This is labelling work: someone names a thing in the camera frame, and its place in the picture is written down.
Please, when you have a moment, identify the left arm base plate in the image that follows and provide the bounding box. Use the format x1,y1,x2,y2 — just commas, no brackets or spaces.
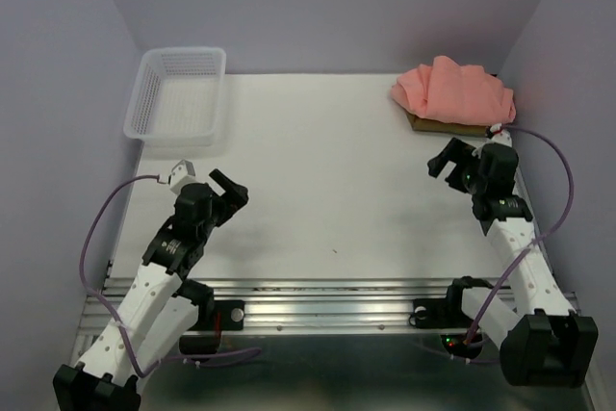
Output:
189,299,245,332

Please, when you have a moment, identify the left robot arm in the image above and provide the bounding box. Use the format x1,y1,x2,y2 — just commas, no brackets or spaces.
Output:
52,163,261,410

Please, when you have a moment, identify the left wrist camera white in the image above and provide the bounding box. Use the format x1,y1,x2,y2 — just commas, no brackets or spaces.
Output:
159,159,197,195

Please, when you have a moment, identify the aluminium mounting rail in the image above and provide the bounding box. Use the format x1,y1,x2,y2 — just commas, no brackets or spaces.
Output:
76,278,586,338

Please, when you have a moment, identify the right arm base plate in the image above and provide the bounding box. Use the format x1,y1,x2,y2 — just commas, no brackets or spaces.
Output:
408,298,455,329

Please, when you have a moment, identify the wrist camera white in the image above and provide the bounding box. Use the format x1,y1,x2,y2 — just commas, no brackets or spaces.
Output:
159,159,197,195
486,124,513,147

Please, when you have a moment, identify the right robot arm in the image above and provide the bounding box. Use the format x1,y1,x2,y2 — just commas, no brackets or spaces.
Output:
413,133,599,388

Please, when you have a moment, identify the tan brown skirt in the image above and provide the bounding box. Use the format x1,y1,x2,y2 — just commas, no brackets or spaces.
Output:
406,114,487,138

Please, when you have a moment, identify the white perforated plastic basket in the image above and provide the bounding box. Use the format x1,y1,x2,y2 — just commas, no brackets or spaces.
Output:
123,46,227,147

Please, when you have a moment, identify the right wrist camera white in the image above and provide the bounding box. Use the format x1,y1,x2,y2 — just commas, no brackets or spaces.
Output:
486,124,513,147

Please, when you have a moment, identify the pink skirt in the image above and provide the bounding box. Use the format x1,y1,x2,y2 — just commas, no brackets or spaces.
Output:
391,56,517,127

